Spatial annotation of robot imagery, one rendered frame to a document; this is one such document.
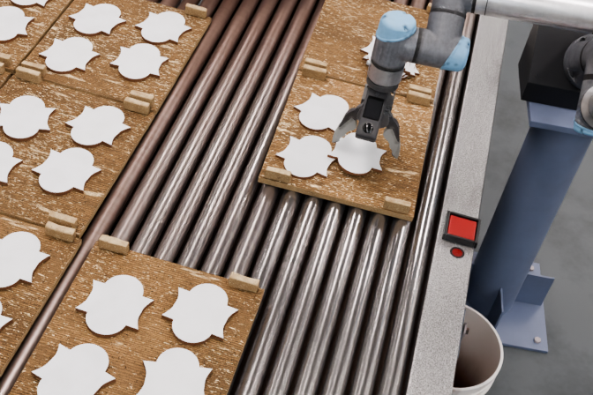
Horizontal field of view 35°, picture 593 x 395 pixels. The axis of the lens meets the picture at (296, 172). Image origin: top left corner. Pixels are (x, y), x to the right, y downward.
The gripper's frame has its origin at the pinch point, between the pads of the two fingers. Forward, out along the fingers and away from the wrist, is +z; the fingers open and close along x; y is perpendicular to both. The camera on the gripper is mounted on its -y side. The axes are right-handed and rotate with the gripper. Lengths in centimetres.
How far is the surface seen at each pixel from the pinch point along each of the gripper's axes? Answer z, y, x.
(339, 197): 2.1, -14.4, 2.8
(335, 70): 1.3, 30.3, 12.1
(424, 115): 1.4, 20.9, -12.0
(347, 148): 0.4, 0.4, 4.0
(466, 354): 74, 12, -43
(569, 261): 94, 81, -80
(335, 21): 1, 52, 16
